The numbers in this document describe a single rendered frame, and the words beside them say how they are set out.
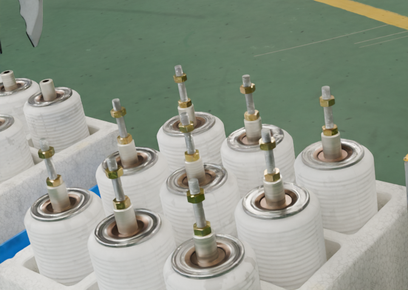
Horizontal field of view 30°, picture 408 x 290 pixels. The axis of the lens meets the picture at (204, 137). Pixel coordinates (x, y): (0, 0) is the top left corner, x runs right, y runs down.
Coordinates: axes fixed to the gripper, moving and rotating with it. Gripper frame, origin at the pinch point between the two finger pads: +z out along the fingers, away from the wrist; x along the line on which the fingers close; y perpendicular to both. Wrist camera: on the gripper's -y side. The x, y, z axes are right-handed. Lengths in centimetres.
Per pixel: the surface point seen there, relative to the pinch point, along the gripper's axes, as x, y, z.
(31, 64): 21, 142, 46
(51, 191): 0.6, -0.4, 18.7
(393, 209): -39.1, -4.8, 28.4
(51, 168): -0.1, 0.1, 16.1
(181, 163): -15.3, 12.2, 24.9
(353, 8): -76, 133, 46
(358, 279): -31.9, -12.8, 31.3
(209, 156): -19.3, 11.9, 24.6
